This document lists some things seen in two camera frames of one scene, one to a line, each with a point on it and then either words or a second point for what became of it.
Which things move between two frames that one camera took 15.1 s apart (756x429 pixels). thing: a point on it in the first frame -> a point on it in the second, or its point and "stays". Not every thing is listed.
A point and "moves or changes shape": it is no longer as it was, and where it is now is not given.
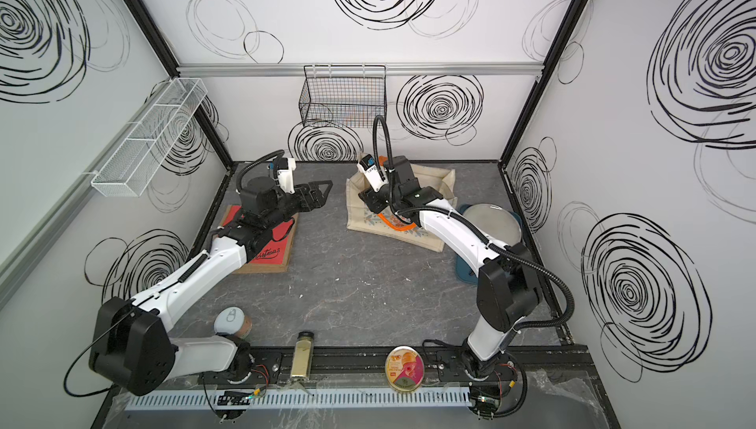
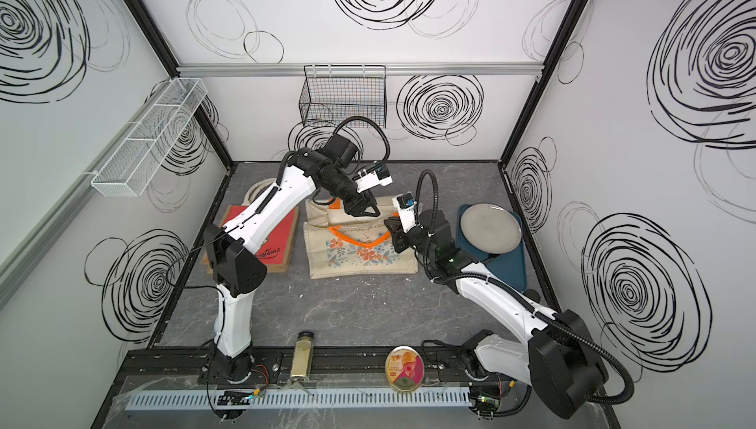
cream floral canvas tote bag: x=388 y=224 moves or changes shape
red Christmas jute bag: x=274 y=256 stays
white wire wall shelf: x=135 y=160 stays
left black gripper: x=317 y=201 -> x=363 y=203
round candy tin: x=405 y=368 stays
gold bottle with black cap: x=302 y=356 stays
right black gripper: x=371 y=199 -> x=398 y=235
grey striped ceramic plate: x=497 y=221 stays
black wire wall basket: x=343 y=95 stays
